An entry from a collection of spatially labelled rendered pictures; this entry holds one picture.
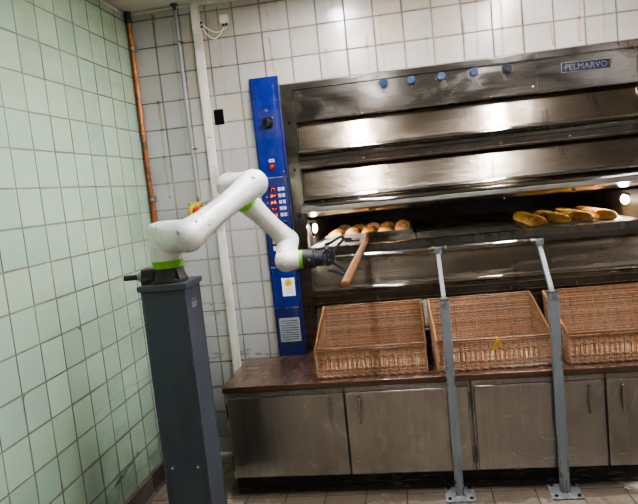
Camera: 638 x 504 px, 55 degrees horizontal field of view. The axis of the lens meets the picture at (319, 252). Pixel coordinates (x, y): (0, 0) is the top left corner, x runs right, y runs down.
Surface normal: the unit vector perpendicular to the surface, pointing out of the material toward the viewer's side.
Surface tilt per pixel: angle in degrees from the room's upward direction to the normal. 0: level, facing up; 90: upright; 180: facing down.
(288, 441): 90
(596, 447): 90
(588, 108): 70
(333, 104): 91
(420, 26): 90
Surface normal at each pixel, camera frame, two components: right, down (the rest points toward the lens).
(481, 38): -0.14, 0.11
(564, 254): -0.16, -0.22
